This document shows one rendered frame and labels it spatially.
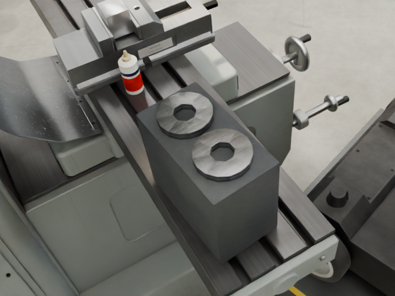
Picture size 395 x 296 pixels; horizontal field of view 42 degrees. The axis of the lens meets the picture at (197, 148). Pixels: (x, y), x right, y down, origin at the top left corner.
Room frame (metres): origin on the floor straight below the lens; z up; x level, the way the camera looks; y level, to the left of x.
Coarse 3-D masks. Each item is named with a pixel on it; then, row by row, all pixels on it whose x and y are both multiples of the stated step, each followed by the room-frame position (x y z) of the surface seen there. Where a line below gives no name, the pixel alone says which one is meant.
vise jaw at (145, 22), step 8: (128, 0) 1.00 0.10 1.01; (136, 0) 1.00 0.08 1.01; (144, 0) 1.01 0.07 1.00; (128, 8) 0.97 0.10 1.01; (136, 8) 0.97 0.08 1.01; (144, 8) 0.96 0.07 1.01; (136, 16) 0.94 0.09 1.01; (144, 16) 0.93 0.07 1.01; (152, 16) 0.93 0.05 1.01; (136, 24) 0.91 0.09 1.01; (144, 24) 0.91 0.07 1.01; (152, 24) 0.91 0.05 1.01; (160, 24) 0.92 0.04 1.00; (136, 32) 0.91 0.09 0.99; (144, 32) 0.90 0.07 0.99; (152, 32) 0.91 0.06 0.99; (160, 32) 0.92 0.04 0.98
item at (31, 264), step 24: (0, 168) 0.75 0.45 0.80; (0, 192) 0.68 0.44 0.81; (0, 216) 0.64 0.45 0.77; (24, 216) 0.69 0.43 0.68; (0, 240) 0.62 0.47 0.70; (24, 240) 0.65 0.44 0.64; (0, 264) 0.60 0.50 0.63; (24, 264) 0.63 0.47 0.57; (48, 264) 0.66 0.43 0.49; (0, 288) 0.59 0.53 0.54; (24, 288) 0.60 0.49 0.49; (48, 288) 0.63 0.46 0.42; (72, 288) 0.69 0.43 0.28
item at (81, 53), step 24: (168, 0) 1.03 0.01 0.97; (192, 0) 1.02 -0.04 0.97; (96, 24) 0.93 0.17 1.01; (168, 24) 0.94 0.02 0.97; (192, 24) 0.94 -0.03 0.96; (72, 48) 0.92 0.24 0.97; (96, 48) 0.90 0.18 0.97; (120, 48) 0.89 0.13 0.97; (144, 48) 0.90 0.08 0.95; (168, 48) 0.92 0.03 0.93; (192, 48) 0.93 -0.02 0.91; (72, 72) 0.85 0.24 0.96; (96, 72) 0.86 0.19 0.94
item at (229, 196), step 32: (192, 96) 0.58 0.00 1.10; (160, 128) 0.53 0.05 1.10; (192, 128) 0.51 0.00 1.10; (224, 128) 0.52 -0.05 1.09; (160, 160) 0.52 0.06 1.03; (192, 160) 0.46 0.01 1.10; (224, 160) 0.45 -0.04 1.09; (256, 160) 0.45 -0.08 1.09; (192, 192) 0.43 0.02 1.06; (224, 192) 0.40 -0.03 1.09; (256, 192) 0.41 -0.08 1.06; (192, 224) 0.45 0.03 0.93; (224, 224) 0.39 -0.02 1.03; (256, 224) 0.41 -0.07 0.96; (224, 256) 0.38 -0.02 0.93
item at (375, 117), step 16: (368, 128) 1.01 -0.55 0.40; (352, 144) 0.96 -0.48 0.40; (336, 160) 0.91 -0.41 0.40; (320, 176) 0.86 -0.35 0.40; (304, 192) 0.81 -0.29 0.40; (352, 272) 0.55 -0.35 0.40; (304, 288) 0.52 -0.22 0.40; (320, 288) 0.52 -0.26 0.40; (336, 288) 0.51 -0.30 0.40; (352, 288) 0.51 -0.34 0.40; (368, 288) 0.50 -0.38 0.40
